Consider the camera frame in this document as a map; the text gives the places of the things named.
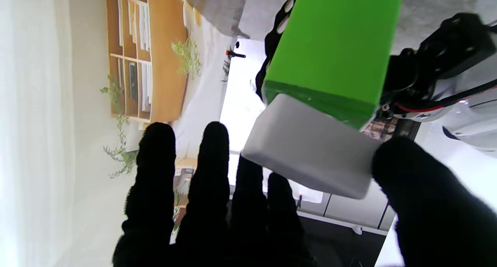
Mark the red black left arm cable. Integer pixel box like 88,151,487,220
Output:
388,79,497,114

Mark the large potted plant white pot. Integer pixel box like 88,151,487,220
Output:
100,75,142,179

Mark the green square glass jar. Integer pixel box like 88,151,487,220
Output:
261,0,405,130

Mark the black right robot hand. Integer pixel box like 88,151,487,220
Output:
113,121,497,267

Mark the white square jar lid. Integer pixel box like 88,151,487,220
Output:
241,93,382,200

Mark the leafy potted plant beside bookshelf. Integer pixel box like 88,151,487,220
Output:
171,36,203,81

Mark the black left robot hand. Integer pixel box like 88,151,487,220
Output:
254,0,301,102

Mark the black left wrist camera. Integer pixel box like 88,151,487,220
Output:
384,13,497,104

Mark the wooden bookshelf with books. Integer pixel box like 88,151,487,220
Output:
105,0,190,124

